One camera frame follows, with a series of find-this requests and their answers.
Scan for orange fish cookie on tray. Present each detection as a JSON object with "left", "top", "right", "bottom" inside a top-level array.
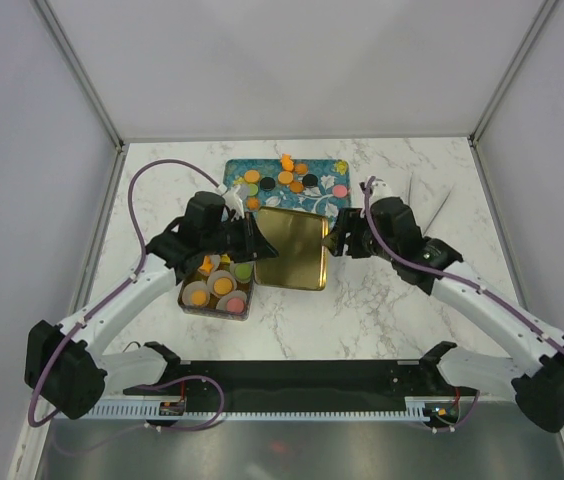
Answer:
[{"left": 280, "top": 154, "right": 294, "bottom": 171}]

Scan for gold tin lid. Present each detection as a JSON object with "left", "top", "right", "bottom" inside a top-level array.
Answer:
[{"left": 254, "top": 207, "right": 329, "bottom": 291}]

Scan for white paper cup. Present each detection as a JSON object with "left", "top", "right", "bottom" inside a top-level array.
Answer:
[
  {"left": 182, "top": 281, "right": 211, "bottom": 308},
  {"left": 216, "top": 290, "right": 247, "bottom": 315},
  {"left": 209, "top": 254, "right": 222, "bottom": 272},
  {"left": 207, "top": 270, "right": 237, "bottom": 298}
]

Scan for black sandwich cookie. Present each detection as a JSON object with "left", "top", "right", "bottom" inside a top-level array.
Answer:
[
  {"left": 302, "top": 174, "right": 318, "bottom": 188},
  {"left": 259, "top": 177, "right": 276, "bottom": 191}
]

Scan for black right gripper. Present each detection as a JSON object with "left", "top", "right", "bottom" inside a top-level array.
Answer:
[{"left": 319, "top": 207, "right": 397, "bottom": 263}]

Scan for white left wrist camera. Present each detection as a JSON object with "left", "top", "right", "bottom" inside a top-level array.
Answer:
[{"left": 216, "top": 184, "right": 245, "bottom": 217}]

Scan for teal floral tray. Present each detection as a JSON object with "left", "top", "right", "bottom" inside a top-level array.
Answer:
[{"left": 223, "top": 157, "right": 351, "bottom": 224}]

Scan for square cookie tin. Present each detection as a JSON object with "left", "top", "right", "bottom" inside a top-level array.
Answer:
[{"left": 178, "top": 254, "right": 255, "bottom": 321}]

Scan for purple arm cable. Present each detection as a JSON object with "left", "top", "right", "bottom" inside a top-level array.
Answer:
[
  {"left": 26, "top": 159, "right": 223, "bottom": 427},
  {"left": 364, "top": 175, "right": 564, "bottom": 434}
]

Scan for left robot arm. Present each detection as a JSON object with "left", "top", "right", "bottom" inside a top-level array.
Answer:
[{"left": 24, "top": 191, "right": 278, "bottom": 426}]

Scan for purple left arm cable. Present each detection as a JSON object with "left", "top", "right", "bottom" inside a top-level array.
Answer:
[{"left": 26, "top": 159, "right": 223, "bottom": 427}]

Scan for orange round cookie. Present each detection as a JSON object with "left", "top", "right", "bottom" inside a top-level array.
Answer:
[
  {"left": 189, "top": 290, "right": 210, "bottom": 307},
  {"left": 244, "top": 170, "right": 260, "bottom": 183},
  {"left": 278, "top": 171, "right": 294, "bottom": 185},
  {"left": 213, "top": 277, "right": 234, "bottom": 296}
]

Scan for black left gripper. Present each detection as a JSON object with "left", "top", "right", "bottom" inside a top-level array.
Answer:
[{"left": 202, "top": 212, "right": 278, "bottom": 264}]

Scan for orange flower cookie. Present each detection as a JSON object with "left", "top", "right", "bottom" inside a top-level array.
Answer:
[{"left": 246, "top": 197, "right": 260, "bottom": 211}]

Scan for metal tongs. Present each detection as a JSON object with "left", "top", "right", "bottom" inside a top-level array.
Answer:
[{"left": 405, "top": 173, "right": 453, "bottom": 233}]

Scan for orange fish cookie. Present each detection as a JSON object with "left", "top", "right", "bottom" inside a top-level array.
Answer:
[
  {"left": 280, "top": 154, "right": 294, "bottom": 171},
  {"left": 198, "top": 256, "right": 215, "bottom": 276}
]

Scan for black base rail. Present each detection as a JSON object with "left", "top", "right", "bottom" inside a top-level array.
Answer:
[{"left": 161, "top": 359, "right": 479, "bottom": 414}]

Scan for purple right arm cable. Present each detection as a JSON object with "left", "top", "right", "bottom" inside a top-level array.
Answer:
[{"left": 364, "top": 175, "right": 564, "bottom": 434}]

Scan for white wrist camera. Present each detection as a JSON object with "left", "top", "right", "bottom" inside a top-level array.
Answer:
[
  {"left": 216, "top": 184, "right": 245, "bottom": 217},
  {"left": 360, "top": 177, "right": 396, "bottom": 204}
]

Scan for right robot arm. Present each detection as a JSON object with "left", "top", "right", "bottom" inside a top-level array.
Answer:
[{"left": 323, "top": 197, "right": 564, "bottom": 433}]

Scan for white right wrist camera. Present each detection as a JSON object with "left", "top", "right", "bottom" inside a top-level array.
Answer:
[{"left": 360, "top": 177, "right": 396, "bottom": 204}]

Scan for pink cookie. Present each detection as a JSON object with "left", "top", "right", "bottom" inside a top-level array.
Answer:
[
  {"left": 226, "top": 297, "right": 245, "bottom": 314},
  {"left": 331, "top": 185, "right": 348, "bottom": 198}
]

